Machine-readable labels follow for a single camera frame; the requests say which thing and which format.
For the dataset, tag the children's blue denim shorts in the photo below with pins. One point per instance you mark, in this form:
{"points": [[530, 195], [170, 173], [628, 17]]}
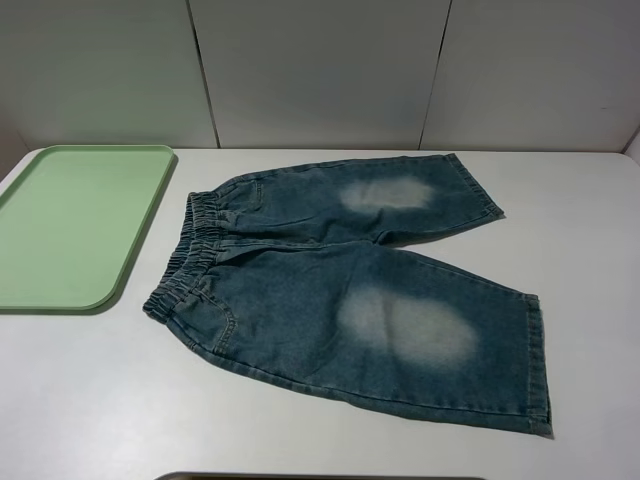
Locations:
{"points": [[303, 278]]}

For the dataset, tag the light green plastic tray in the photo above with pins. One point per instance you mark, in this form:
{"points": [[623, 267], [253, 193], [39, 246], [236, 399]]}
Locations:
{"points": [[71, 222]]}

